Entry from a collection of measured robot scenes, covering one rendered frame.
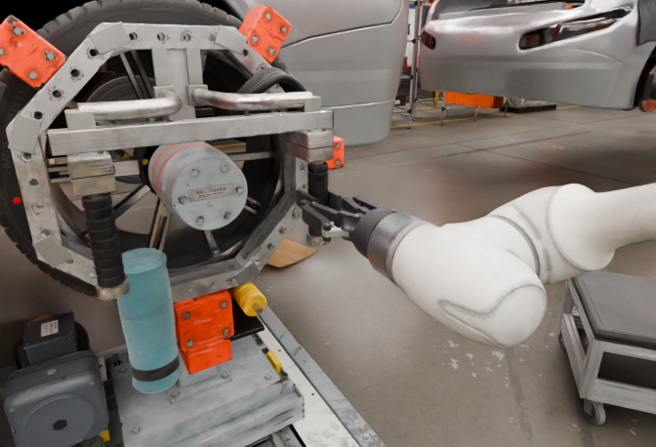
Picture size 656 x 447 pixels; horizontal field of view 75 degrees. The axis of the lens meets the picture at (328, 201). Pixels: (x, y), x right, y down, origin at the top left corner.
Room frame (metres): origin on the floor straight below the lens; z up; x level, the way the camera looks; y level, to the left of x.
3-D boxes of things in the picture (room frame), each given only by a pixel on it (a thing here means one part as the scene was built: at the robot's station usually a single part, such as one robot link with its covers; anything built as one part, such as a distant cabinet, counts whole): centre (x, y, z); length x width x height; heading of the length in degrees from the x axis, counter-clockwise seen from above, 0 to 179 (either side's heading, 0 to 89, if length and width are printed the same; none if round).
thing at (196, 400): (0.98, 0.37, 0.32); 0.40 x 0.30 x 0.28; 121
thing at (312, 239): (0.72, 0.02, 0.83); 0.04 x 0.04 x 0.16
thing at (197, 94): (0.78, 0.14, 1.03); 0.19 x 0.18 x 0.11; 31
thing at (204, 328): (0.86, 0.30, 0.48); 0.16 x 0.12 x 0.17; 31
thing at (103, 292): (0.54, 0.31, 0.83); 0.04 x 0.04 x 0.16
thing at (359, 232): (0.58, -0.06, 0.83); 0.09 x 0.08 x 0.07; 31
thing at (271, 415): (0.98, 0.37, 0.13); 0.50 x 0.36 x 0.10; 121
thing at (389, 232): (0.52, -0.10, 0.83); 0.09 x 0.06 x 0.09; 121
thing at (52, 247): (0.83, 0.28, 0.85); 0.54 x 0.07 x 0.54; 121
